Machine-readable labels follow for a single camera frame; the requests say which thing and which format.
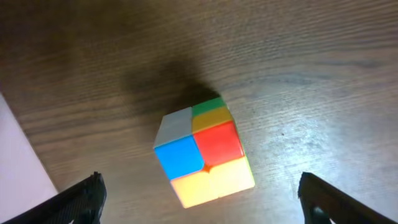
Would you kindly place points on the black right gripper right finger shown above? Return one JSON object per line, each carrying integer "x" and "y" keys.
{"x": 323, "y": 203}

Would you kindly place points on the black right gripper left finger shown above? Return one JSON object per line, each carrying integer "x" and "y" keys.
{"x": 82, "y": 203}

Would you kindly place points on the colourful two-by-two puzzle cube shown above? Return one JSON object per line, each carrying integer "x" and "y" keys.
{"x": 201, "y": 153}

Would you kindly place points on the white open cardboard box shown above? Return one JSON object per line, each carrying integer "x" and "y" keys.
{"x": 24, "y": 181}

